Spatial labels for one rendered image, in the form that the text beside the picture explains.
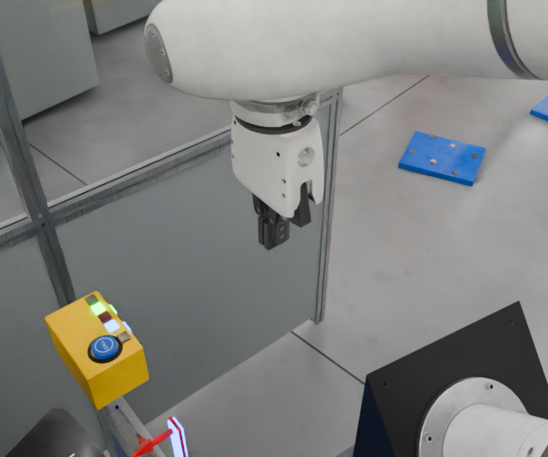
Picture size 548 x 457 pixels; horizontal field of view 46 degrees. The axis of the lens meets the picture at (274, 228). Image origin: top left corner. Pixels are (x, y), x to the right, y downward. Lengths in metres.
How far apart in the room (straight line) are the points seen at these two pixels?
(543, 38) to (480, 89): 3.61
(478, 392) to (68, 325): 0.65
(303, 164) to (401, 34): 0.24
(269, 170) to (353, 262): 2.09
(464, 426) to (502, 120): 2.90
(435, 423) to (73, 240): 0.93
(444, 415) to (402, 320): 1.59
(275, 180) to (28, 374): 1.24
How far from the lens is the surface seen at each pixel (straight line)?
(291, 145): 0.59
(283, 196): 0.63
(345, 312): 2.52
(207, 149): 1.60
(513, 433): 0.87
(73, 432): 0.85
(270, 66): 0.44
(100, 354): 1.07
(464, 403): 0.97
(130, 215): 1.58
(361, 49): 0.43
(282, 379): 2.32
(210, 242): 1.79
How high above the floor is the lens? 1.91
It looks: 43 degrees down
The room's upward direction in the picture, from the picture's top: straight up
